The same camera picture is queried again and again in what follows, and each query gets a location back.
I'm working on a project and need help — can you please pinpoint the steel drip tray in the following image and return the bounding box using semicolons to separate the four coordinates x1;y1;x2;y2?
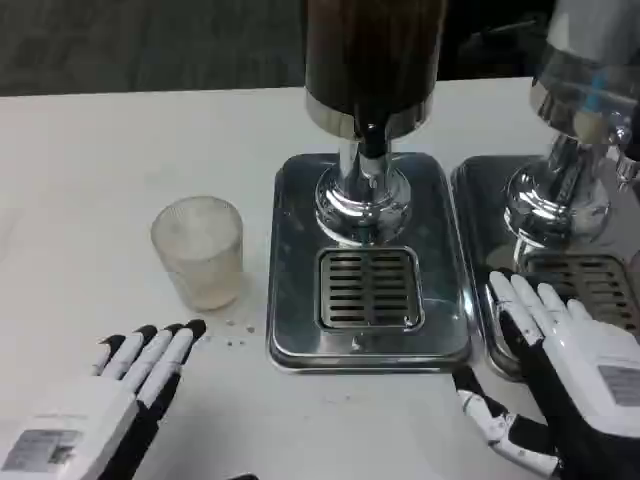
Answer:
449;154;640;381
267;152;474;375

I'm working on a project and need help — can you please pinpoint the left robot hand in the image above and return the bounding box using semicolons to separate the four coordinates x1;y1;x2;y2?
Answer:
0;318;208;480

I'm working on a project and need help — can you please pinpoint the dark drink dispenser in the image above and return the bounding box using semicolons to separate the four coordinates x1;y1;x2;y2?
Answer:
303;0;449;249

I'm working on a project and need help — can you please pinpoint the clear drink dispenser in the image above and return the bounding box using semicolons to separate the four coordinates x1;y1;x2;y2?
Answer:
503;0;640;251

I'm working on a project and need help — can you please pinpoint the black background furniture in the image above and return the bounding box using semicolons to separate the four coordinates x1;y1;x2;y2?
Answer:
455;19;554;82

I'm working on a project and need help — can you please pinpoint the chrome dispenser tap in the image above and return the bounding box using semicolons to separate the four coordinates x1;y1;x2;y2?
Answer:
612;112;640;194

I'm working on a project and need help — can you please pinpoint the steel drip grid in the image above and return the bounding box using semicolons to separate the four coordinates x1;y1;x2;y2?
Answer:
519;252;640;346
314;247;425;331

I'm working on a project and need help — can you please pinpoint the black dispenser tap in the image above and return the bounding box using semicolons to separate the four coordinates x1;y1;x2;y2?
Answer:
355;122;394;189

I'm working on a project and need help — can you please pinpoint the clear ribbed glass cup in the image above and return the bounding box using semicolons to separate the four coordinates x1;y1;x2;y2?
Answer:
150;195;245;311

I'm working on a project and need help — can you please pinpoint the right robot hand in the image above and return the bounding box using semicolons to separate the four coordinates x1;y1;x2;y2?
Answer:
453;268;640;480

